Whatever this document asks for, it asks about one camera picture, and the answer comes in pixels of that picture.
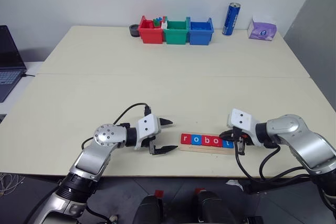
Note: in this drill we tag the blue plastic bin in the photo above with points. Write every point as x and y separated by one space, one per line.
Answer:
200 37

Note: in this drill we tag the white crumpled paper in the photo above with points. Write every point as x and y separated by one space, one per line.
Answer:
235 184

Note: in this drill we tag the wooden letter tray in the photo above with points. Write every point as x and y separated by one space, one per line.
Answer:
204 149

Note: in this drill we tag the tall blue drink can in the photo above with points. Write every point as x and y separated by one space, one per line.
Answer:
230 20

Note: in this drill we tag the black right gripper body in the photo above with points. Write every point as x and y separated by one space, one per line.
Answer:
241 140

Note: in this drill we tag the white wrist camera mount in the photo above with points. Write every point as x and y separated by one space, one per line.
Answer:
147 129
241 121

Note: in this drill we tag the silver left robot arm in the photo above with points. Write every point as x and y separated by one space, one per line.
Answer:
92 155

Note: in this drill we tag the dark rounded shape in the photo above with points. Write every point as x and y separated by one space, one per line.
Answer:
210 208
149 211

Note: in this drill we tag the blue letter block t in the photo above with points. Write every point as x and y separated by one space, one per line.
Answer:
227 144

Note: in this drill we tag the red letter block o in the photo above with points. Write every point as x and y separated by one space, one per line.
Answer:
216 141

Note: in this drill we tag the red plastic bin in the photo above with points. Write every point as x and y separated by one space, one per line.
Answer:
151 35

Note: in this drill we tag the purple tissue box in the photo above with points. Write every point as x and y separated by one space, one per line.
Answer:
262 32

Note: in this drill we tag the dark laptop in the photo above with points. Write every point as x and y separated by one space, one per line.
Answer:
8 51

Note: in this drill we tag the green plastic bin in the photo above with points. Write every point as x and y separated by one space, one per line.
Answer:
176 36

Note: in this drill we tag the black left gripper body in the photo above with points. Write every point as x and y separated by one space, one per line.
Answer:
158 127

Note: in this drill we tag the red letter block r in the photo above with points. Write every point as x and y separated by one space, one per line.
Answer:
186 138

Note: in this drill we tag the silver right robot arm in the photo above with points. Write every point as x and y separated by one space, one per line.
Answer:
302 142

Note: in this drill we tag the white toy piece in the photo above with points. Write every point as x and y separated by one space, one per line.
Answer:
165 24

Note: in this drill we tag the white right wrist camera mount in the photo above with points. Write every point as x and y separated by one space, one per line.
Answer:
241 121

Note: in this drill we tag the red letter block b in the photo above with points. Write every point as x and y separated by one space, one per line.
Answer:
206 140

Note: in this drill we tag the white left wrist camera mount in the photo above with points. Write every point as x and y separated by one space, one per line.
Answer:
147 129

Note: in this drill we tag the blue letter block o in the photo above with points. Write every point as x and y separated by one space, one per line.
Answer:
196 139

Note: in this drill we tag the blue and green toy bricks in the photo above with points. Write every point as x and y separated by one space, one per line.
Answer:
157 22

